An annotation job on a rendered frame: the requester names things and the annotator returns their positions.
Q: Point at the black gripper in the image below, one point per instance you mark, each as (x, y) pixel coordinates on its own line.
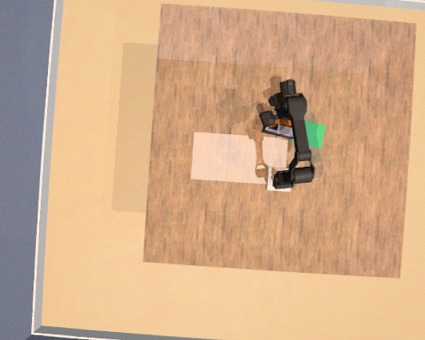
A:
(268, 118)

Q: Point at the orange l-shaped part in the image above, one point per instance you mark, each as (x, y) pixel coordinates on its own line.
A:
(286, 122)

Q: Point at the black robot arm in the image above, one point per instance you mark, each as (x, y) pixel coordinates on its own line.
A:
(293, 107)

